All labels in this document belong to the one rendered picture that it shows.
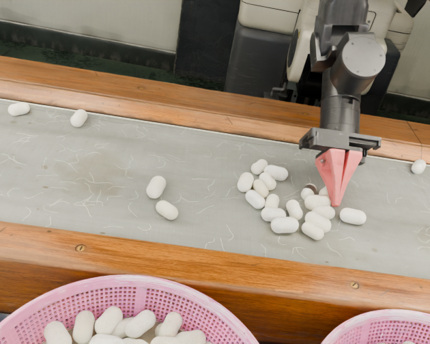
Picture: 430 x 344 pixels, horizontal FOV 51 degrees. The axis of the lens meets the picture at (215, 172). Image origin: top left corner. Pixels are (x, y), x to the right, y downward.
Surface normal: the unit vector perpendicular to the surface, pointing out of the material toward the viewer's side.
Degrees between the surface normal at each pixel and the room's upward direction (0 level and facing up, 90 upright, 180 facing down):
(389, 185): 0
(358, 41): 41
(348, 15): 86
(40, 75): 0
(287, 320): 90
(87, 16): 88
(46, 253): 0
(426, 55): 90
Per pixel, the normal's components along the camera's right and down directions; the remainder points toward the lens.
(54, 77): 0.16, -0.80
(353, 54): 0.03, -0.24
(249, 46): -0.08, 0.57
